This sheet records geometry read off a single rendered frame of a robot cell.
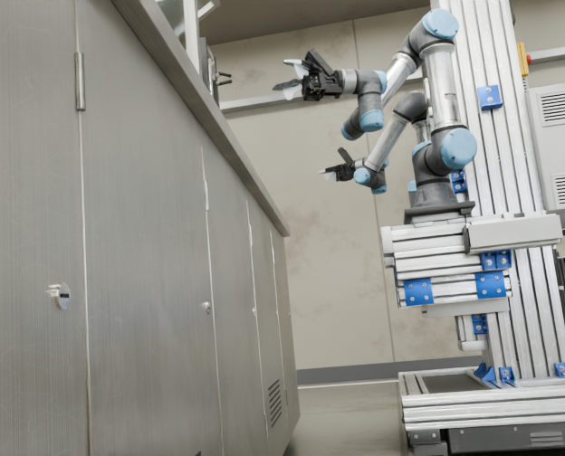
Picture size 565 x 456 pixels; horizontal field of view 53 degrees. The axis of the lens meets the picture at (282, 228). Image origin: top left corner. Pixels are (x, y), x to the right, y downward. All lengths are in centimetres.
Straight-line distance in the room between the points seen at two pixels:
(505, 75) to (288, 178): 284
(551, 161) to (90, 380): 189
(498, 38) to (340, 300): 281
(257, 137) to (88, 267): 451
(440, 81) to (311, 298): 300
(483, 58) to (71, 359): 206
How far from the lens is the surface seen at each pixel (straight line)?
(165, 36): 80
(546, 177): 218
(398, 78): 206
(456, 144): 188
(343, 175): 285
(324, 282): 467
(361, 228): 470
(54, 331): 47
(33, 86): 49
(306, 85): 179
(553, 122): 224
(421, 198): 198
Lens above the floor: 48
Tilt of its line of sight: 10 degrees up
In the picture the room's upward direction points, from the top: 5 degrees counter-clockwise
